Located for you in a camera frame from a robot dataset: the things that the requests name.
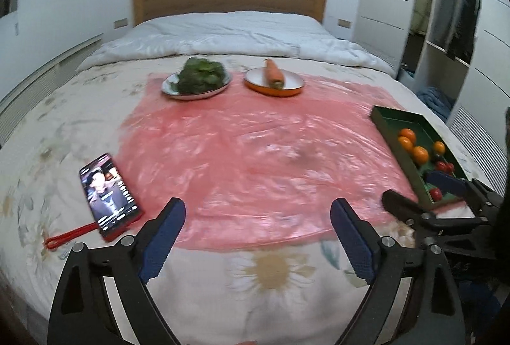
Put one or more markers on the green leafy vegetable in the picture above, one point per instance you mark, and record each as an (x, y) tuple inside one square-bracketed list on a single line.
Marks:
[(200, 76)]

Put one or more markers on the wall socket right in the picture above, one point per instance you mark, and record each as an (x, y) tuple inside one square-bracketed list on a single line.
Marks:
[(344, 23)]

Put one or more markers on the red apple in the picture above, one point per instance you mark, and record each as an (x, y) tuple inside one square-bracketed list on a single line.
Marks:
[(450, 168), (436, 194), (441, 166)]

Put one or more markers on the wall socket left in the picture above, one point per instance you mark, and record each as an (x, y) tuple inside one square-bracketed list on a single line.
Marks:
[(121, 23)]

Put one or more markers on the green shallow tray box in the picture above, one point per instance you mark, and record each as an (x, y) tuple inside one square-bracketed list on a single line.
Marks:
[(389, 122)]

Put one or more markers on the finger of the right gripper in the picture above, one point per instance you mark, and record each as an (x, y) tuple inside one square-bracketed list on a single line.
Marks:
[(447, 183), (423, 220)]

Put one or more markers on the orange tangerine front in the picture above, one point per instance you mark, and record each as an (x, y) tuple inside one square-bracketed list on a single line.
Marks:
[(406, 144)]

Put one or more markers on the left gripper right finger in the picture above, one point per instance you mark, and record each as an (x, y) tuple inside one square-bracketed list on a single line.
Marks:
[(432, 312)]

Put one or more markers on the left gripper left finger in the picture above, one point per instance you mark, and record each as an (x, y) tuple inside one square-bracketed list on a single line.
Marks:
[(81, 311)]

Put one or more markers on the white duvet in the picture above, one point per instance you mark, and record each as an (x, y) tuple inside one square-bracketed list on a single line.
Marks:
[(241, 32)]

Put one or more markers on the blue folded towel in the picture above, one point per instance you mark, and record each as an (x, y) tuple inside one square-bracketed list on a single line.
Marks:
[(439, 103)]

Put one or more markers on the white plate dark rim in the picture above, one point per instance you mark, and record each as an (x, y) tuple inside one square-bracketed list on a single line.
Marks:
[(169, 89)]

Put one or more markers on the orange carrot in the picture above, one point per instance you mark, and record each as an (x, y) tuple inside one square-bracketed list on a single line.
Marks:
[(273, 75)]

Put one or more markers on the hanging dark clothes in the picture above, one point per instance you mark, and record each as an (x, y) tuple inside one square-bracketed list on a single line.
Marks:
[(454, 27)]

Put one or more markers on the floral bed sheet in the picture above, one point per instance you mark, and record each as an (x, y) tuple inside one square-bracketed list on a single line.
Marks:
[(301, 293)]

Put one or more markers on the white wardrobe with shelves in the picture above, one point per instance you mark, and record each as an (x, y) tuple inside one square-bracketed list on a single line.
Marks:
[(399, 32)]

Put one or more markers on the white bag on floor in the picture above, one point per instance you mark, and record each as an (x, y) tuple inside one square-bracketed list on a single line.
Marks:
[(405, 76)]

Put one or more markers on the orange enamel dish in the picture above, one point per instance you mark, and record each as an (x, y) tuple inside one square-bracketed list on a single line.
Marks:
[(254, 79)]

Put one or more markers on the orange tangerine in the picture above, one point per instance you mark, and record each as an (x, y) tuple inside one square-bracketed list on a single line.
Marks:
[(406, 144), (438, 148), (420, 155), (408, 134)]

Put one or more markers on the pink plastic sheet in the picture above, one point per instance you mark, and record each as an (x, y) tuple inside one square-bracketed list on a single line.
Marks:
[(257, 171)]

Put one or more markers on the smartphone in red case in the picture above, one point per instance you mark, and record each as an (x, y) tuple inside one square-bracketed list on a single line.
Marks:
[(111, 203)]

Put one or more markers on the wall socket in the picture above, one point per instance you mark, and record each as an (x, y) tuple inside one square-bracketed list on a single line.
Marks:
[(121, 23), (344, 23)]

